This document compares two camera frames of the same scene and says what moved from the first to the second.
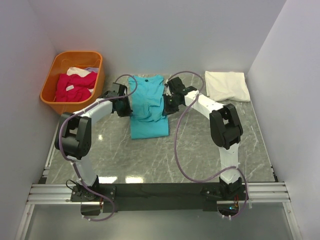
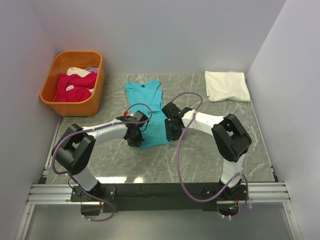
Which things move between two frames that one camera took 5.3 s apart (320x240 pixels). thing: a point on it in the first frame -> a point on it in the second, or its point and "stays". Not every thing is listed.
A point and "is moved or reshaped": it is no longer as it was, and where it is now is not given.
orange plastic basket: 62,61 stays
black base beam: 161,198 stays
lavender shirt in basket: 94,69 stays
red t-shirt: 75,88 stays
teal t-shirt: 147,120 is moved or reshaped
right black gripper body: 170,105 -> 171,131
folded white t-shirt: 223,85 stays
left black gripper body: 125,109 -> 137,140
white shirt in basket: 81,72 stays
